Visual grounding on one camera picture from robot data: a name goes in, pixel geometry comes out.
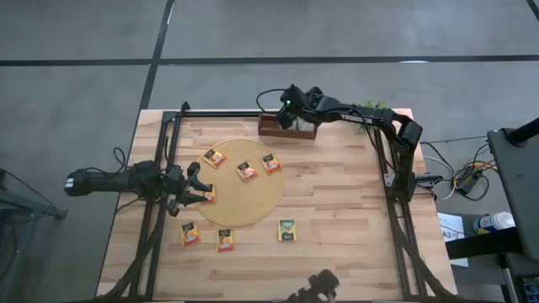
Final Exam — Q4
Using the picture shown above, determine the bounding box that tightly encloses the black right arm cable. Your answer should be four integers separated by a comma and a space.
255, 87, 291, 114

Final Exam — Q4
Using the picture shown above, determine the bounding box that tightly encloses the white blue wipes canister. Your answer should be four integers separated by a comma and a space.
472, 210, 515, 236

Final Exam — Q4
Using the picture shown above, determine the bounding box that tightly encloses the wooden organizer box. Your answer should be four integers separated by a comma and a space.
257, 113, 318, 141

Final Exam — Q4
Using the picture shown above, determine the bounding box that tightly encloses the black flat bar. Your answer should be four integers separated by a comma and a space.
445, 226, 526, 260

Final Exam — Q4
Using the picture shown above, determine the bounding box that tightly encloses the lemon lime tea packet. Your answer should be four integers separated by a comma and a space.
277, 218, 298, 243

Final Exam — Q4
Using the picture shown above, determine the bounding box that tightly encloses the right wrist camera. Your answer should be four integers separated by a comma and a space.
279, 83, 307, 111

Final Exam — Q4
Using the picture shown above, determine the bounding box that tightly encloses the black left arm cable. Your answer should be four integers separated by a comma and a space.
112, 146, 130, 169

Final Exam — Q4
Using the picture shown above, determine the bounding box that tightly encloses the green plant in white pot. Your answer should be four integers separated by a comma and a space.
355, 98, 391, 131

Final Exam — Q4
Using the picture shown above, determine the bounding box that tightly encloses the white paper sheet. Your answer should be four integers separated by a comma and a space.
437, 213, 469, 268

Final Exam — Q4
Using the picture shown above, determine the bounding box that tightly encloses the black cart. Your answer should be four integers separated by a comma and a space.
486, 116, 539, 262

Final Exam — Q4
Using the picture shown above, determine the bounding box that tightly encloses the round woven placemat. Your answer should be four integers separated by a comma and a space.
189, 139, 286, 229

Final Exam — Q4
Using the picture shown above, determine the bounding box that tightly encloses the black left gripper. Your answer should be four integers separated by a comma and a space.
157, 163, 214, 216

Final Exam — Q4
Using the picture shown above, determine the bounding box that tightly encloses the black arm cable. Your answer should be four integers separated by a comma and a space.
112, 146, 130, 169
255, 87, 291, 114

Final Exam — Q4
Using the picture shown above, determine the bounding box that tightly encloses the grey metal stand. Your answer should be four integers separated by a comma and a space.
0, 167, 68, 303

